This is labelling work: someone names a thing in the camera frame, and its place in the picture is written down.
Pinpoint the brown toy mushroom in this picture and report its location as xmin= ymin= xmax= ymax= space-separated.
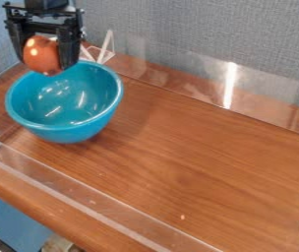
xmin=24 ymin=35 xmax=62 ymax=77

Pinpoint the blue bowl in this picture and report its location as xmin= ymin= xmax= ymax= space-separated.
xmin=6 ymin=61 xmax=123 ymax=144

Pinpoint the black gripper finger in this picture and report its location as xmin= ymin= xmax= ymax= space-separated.
xmin=6 ymin=20 xmax=27 ymax=60
xmin=56 ymin=26 xmax=82 ymax=70

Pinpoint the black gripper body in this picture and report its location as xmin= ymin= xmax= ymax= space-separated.
xmin=3 ymin=0 xmax=84 ymax=35

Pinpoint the clear acrylic front barrier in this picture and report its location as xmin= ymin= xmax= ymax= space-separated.
xmin=0 ymin=142 xmax=222 ymax=252

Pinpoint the clear acrylic back barrier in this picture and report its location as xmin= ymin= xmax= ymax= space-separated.
xmin=109 ymin=53 xmax=299 ymax=134

